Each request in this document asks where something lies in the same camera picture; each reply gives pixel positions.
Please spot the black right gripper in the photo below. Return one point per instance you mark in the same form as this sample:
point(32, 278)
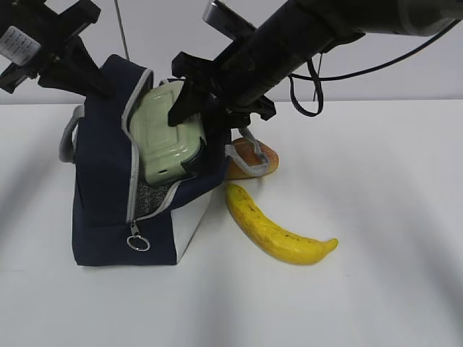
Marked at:
point(231, 88)

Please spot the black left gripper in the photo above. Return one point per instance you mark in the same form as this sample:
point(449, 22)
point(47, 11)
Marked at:
point(45, 45)

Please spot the brown bread roll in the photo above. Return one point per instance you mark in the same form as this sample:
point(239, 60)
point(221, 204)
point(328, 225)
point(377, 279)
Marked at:
point(245, 163)

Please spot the green lidded glass container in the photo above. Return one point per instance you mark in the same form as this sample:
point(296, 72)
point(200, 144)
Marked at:
point(166, 153)

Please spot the navy blue lunch bag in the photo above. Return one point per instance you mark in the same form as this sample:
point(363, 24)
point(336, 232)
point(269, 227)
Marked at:
point(117, 219)

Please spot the yellow banana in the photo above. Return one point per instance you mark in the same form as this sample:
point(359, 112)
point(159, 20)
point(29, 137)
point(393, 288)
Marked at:
point(271, 237)

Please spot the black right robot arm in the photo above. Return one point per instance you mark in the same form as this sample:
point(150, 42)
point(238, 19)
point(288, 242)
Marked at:
point(339, 23)

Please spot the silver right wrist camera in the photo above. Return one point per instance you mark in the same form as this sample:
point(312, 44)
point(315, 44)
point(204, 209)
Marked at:
point(227, 21)

